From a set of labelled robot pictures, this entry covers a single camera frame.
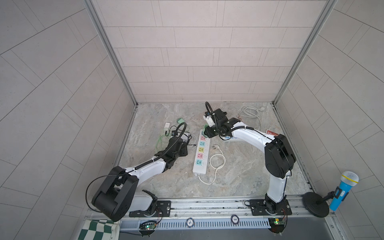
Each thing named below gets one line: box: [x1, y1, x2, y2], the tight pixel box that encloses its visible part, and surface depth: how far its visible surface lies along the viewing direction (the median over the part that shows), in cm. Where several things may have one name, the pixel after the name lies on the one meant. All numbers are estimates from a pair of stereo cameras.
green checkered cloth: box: [77, 219, 121, 240], surface depth 65 cm
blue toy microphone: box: [329, 171, 359, 212], surface depth 59 cm
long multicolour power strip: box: [192, 129, 211, 174], surface depth 88 cm
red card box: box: [266, 129, 277, 136], surface depth 101 cm
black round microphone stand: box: [302, 191, 335, 218], surface depth 72 cm
